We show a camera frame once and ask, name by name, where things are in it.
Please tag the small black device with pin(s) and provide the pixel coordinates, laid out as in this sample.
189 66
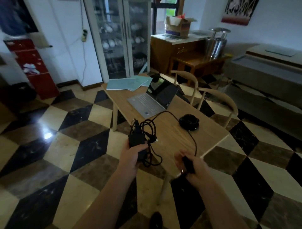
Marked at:
155 78

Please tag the person's right forearm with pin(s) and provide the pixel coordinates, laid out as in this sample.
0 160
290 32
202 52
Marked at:
219 207

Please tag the dark framed window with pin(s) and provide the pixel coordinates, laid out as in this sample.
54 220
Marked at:
165 14

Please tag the person's right hand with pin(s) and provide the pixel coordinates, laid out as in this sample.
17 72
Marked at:
200 171

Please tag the stainless steel urn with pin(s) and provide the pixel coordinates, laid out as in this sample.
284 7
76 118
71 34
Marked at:
216 46

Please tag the light wooden chair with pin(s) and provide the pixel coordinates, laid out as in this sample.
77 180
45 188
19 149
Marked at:
224 96
188 75

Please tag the black power adapter brick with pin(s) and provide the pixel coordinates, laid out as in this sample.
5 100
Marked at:
136 136

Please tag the black plug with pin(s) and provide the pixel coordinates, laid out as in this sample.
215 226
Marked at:
188 165

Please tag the person's black shoe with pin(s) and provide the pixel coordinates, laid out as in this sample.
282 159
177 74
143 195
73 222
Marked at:
156 221

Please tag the grey chest freezer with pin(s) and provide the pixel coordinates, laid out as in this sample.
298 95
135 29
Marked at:
269 68

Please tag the light wooden table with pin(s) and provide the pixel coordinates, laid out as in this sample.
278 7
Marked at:
172 139

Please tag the person's left hand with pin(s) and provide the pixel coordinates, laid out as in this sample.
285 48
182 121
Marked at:
129 157

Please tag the person's left thumb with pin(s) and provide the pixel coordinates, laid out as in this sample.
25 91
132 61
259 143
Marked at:
141 147

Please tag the brown wooden sideboard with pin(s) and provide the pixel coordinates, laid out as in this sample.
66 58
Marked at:
169 52

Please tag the pale blue paper sheet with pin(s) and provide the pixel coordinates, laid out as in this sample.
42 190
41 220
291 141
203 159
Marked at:
142 80
121 84

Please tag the silver laptop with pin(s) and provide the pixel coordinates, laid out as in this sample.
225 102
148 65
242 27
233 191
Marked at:
147 103

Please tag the person's left forearm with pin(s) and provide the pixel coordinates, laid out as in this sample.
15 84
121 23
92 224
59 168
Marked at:
106 203

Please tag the glass door display cabinet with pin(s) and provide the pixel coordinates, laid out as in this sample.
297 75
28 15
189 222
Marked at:
118 37

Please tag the low brown wooden table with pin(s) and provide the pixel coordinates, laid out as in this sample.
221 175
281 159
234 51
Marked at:
200 62

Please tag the dark wall poster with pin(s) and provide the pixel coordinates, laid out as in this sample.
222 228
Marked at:
239 10

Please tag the dark blue wall picture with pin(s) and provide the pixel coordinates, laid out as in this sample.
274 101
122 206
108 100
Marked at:
16 14

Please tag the person's right fingers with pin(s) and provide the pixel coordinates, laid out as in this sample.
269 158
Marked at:
180 157

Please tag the open cardboard box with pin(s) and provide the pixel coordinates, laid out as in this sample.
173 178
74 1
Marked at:
179 26

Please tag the red cabinet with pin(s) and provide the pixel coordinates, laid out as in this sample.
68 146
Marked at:
35 68

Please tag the black bag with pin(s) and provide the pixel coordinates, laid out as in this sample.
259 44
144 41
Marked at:
17 96

